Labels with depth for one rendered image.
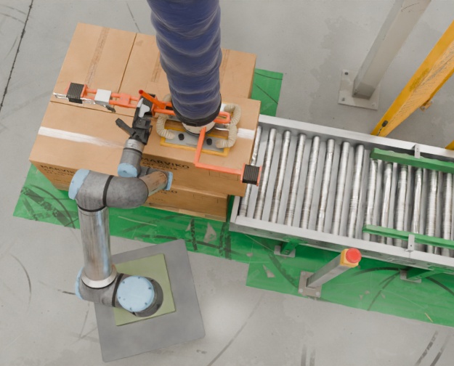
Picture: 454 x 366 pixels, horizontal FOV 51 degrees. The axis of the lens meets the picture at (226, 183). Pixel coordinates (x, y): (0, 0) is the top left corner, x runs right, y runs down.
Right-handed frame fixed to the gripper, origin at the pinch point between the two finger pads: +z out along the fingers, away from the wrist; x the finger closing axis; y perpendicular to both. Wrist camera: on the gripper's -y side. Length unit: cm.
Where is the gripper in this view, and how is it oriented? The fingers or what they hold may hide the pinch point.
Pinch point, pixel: (142, 103)
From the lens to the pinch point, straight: 232.9
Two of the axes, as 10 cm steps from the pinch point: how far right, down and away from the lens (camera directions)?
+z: 1.9, -9.3, 3.1
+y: 9.8, 1.9, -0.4
